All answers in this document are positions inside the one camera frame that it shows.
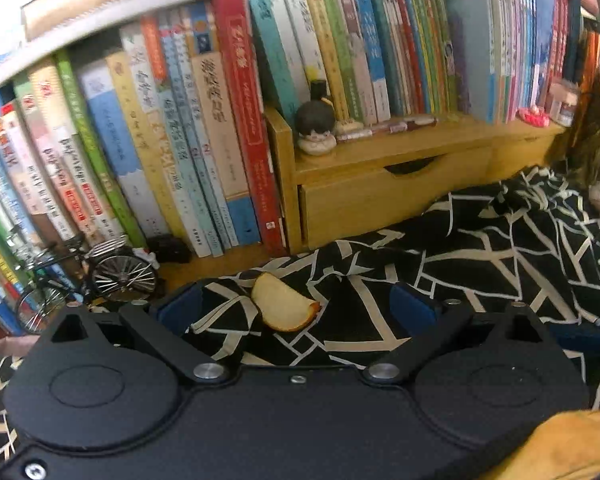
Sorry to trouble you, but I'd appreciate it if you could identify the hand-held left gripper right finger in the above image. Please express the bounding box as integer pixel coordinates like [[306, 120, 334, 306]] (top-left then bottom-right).
[[362, 282, 553, 386]]

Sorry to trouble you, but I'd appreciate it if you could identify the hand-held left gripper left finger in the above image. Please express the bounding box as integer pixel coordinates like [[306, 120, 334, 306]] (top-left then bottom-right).
[[37, 282, 241, 386]]

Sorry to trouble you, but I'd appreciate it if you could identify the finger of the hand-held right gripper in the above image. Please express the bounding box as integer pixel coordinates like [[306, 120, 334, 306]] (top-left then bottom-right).
[[550, 322, 600, 357]]

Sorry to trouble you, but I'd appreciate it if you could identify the apple slice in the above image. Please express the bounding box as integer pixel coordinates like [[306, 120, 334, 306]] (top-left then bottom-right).
[[250, 272, 322, 334]]

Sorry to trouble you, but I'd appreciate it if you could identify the small white figurine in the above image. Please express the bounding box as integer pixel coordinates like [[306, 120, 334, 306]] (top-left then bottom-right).
[[132, 247, 161, 269]]

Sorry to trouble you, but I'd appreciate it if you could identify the black model bicycle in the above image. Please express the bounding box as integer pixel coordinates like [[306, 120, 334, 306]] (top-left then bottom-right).
[[14, 232, 159, 334]]

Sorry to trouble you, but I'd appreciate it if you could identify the black patterned blanket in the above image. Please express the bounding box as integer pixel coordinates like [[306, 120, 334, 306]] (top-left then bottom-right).
[[0, 164, 600, 461]]

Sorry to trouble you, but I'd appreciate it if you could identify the wooden shelf with drawers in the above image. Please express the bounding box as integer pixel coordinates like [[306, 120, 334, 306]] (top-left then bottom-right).
[[264, 104, 571, 256]]

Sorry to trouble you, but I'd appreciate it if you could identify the row of tall upright books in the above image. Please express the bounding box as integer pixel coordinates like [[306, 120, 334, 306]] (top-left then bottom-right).
[[0, 0, 289, 337]]

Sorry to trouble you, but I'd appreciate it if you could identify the pale pink scrap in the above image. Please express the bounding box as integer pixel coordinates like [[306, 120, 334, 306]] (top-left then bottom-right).
[[0, 335, 39, 359]]

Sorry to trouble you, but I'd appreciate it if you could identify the small black-haired figurine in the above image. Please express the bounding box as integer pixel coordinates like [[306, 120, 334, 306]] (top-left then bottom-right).
[[294, 78, 339, 154]]

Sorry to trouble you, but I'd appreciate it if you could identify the small pink toy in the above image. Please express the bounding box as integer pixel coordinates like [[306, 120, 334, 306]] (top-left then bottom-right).
[[517, 107, 551, 127]]

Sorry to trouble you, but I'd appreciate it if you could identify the small clear box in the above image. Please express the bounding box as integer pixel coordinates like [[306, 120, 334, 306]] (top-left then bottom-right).
[[547, 79, 581, 126]]

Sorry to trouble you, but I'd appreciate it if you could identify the row of books on shelf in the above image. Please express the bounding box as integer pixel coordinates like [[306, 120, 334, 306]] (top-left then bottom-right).
[[234, 0, 600, 127]]

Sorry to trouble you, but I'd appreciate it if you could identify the large white flat book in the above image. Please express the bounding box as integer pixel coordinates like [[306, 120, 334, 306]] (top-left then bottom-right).
[[0, 0, 244, 89]]

